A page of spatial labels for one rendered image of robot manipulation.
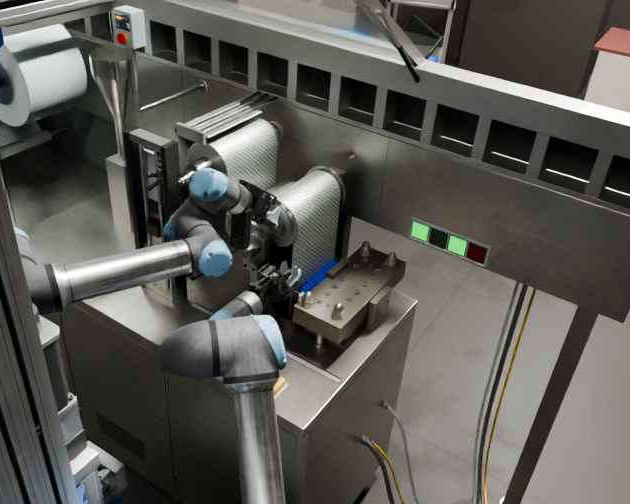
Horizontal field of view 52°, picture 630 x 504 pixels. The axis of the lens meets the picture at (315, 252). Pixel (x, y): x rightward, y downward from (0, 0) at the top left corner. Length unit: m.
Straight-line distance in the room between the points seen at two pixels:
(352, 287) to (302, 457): 0.51
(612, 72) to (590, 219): 4.13
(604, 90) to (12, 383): 5.40
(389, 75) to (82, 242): 1.21
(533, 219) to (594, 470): 1.53
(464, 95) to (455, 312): 2.00
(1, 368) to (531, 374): 2.79
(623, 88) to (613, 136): 4.19
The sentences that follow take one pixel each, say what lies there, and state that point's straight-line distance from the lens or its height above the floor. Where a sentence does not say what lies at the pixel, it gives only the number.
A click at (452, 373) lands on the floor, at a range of 3.24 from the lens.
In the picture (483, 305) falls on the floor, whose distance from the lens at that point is 3.70.
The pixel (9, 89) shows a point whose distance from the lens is 2.32.
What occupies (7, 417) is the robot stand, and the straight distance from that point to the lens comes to 0.96.
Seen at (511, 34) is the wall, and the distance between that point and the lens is 7.00.
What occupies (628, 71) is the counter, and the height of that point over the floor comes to 0.63.
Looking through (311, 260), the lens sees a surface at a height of 1.09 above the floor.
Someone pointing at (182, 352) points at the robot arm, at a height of 1.31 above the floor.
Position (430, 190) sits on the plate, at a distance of 1.89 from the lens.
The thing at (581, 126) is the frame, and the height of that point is 1.62.
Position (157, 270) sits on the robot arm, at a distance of 1.36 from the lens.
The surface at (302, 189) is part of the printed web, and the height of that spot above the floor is 1.31.
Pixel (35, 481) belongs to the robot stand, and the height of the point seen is 1.39.
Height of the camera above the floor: 2.22
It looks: 35 degrees down
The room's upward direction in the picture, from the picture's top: 5 degrees clockwise
